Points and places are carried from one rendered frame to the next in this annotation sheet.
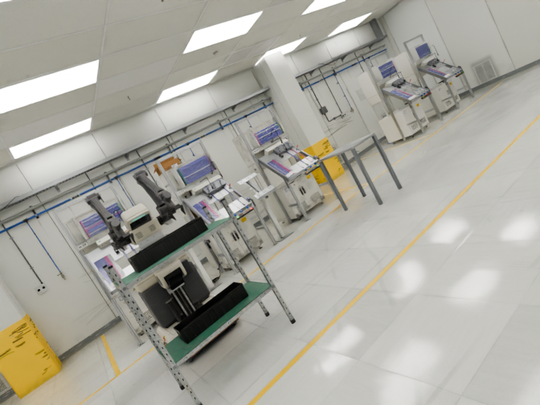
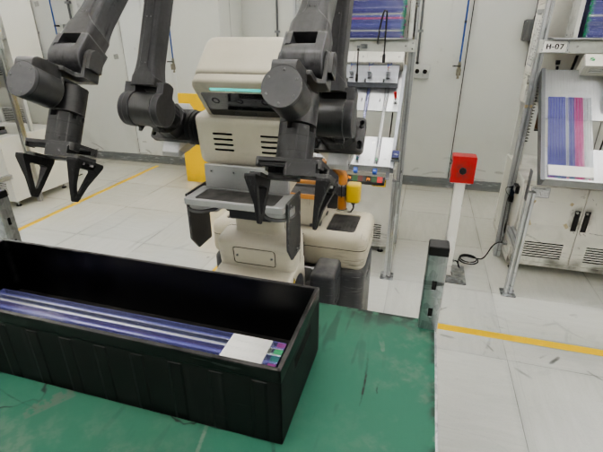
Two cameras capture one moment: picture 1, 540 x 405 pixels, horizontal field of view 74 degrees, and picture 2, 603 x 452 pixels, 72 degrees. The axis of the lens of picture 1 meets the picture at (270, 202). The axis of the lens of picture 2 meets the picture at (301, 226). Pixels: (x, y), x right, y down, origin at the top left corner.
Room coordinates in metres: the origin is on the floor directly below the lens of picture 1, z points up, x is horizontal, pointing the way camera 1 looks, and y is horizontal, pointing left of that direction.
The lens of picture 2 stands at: (2.44, 0.24, 1.38)
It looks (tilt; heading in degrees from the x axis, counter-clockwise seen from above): 24 degrees down; 45
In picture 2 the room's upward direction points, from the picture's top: straight up
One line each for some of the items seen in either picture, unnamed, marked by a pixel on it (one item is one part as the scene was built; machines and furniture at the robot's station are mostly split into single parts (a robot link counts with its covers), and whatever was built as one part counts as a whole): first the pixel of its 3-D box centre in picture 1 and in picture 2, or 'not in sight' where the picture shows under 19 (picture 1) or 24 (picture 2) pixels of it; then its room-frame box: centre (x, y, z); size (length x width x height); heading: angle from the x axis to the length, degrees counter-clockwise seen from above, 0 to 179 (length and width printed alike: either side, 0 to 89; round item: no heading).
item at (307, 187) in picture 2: not in sight; (293, 201); (3.38, 1.23, 0.87); 0.23 x 0.15 x 0.11; 119
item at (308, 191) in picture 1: (291, 178); not in sight; (6.06, -0.52, 0.65); 1.01 x 0.73 x 1.29; 29
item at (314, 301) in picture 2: (169, 243); (115, 320); (2.60, 0.79, 1.01); 0.57 x 0.17 x 0.11; 119
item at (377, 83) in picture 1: (391, 97); not in sight; (7.96, -3.51, 0.95); 1.36 x 0.82 x 1.90; 29
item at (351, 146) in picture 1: (358, 173); not in sight; (4.66, -1.21, 0.40); 0.70 x 0.45 x 0.80; 28
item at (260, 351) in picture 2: not in sight; (118, 335); (2.60, 0.79, 0.98); 0.51 x 0.07 x 0.03; 119
